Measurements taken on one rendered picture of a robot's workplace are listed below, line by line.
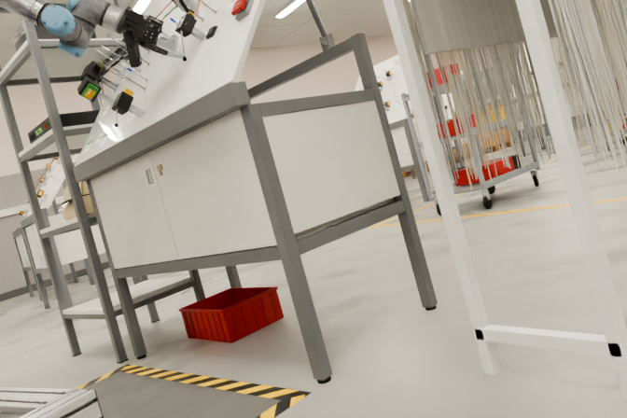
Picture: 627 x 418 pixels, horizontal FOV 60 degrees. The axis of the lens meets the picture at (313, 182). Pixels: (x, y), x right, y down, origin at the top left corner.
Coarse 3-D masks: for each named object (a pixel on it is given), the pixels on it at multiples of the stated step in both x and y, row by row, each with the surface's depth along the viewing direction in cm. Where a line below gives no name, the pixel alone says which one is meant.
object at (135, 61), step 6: (126, 36) 168; (132, 36) 169; (126, 42) 169; (132, 42) 169; (132, 48) 169; (138, 48) 173; (132, 54) 170; (138, 54) 173; (132, 60) 171; (138, 60) 172; (132, 66) 172; (138, 66) 172
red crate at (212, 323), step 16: (240, 288) 256; (256, 288) 246; (272, 288) 233; (192, 304) 249; (208, 304) 254; (224, 304) 259; (240, 304) 221; (256, 304) 226; (272, 304) 232; (192, 320) 237; (208, 320) 226; (224, 320) 216; (240, 320) 220; (256, 320) 225; (272, 320) 231; (192, 336) 241; (208, 336) 230; (224, 336) 219; (240, 336) 219
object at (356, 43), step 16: (336, 48) 194; (352, 48) 189; (368, 48) 189; (304, 64) 206; (320, 64) 203; (368, 64) 187; (272, 80) 220; (288, 80) 217; (368, 80) 187; (256, 96) 233
